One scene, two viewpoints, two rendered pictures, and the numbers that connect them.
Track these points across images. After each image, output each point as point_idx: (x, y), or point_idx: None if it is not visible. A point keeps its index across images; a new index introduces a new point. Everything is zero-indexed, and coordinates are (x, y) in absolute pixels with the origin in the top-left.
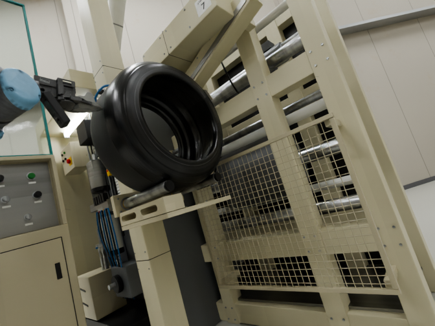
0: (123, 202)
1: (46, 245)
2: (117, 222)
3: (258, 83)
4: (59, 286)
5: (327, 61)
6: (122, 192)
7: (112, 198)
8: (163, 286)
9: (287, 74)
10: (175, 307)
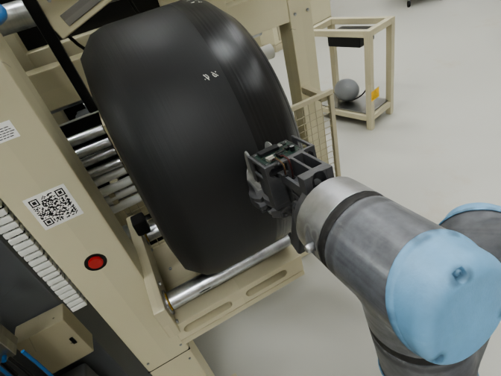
0: (174, 304)
1: None
2: None
3: None
4: None
5: (306, 13)
6: (96, 295)
7: (165, 313)
8: (200, 359)
9: (259, 14)
10: (206, 366)
